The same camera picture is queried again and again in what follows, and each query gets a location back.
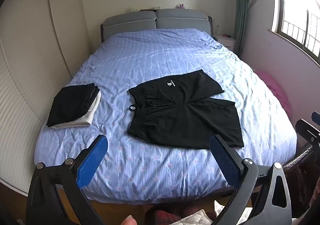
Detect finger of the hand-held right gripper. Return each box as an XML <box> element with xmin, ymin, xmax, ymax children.
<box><xmin>295</xmin><ymin>119</ymin><xmax>320</xmax><ymax>144</ymax></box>

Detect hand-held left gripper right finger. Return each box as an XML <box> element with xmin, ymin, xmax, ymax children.
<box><xmin>209</xmin><ymin>134</ymin><xmax>293</xmax><ymax>225</ymax></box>

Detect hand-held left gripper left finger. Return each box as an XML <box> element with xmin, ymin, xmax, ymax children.
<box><xmin>26</xmin><ymin>134</ymin><xmax>109</xmax><ymax>225</ymax></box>

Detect black pants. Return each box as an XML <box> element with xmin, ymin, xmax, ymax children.
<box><xmin>46</xmin><ymin>84</ymin><xmax>100</xmax><ymax>127</ymax></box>
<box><xmin>127</xmin><ymin>69</ymin><xmax>244</xmax><ymax>149</ymax></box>

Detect folded black pants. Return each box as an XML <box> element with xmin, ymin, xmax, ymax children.
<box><xmin>46</xmin><ymin>84</ymin><xmax>100</xmax><ymax>127</ymax></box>

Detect person's left hand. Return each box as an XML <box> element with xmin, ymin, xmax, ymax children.
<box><xmin>121</xmin><ymin>215</ymin><xmax>137</xmax><ymax>225</ymax></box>

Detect folded white cloth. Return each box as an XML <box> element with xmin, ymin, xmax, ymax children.
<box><xmin>51</xmin><ymin>90</ymin><xmax>102</xmax><ymax>130</ymax></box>

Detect pink cushion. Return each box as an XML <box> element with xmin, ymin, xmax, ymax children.
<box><xmin>255</xmin><ymin>70</ymin><xmax>292</xmax><ymax>117</ymax></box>

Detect white quilted cloth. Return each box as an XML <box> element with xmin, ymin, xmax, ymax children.
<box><xmin>175</xmin><ymin>205</ymin><xmax>225</xmax><ymax>225</ymax></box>

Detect person's red plaid clothing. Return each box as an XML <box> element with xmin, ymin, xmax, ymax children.
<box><xmin>145</xmin><ymin>209</ymin><xmax>190</xmax><ymax>225</ymax></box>

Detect blue striped floral blanket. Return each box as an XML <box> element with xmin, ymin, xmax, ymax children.
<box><xmin>34</xmin><ymin>29</ymin><xmax>298</xmax><ymax>204</ymax></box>

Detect window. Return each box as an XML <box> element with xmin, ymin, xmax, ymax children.
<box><xmin>271</xmin><ymin>0</ymin><xmax>320</xmax><ymax>57</ymax></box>

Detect white nightstand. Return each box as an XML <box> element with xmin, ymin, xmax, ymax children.
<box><xmin>214</xmin><ymin>34</ymin><xmax>237</xmax><ymax>52</ymax></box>

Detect white wardrobe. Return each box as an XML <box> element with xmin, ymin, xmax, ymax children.
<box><xmin>0</xmin><ymin>0</ymin><xmax>94</xmax><ymax>197</ymax></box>

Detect grey padded headboard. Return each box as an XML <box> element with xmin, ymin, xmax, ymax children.
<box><xmin>103</xmin><ymin>9</ymin><xmax>209</xmax><ymax>40</ymax></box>

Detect green curtain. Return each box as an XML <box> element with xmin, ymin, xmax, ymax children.
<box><xmin>234</xmin><ymin>0</ymin><xmax>253</xmax><ymax>57</ymax></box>

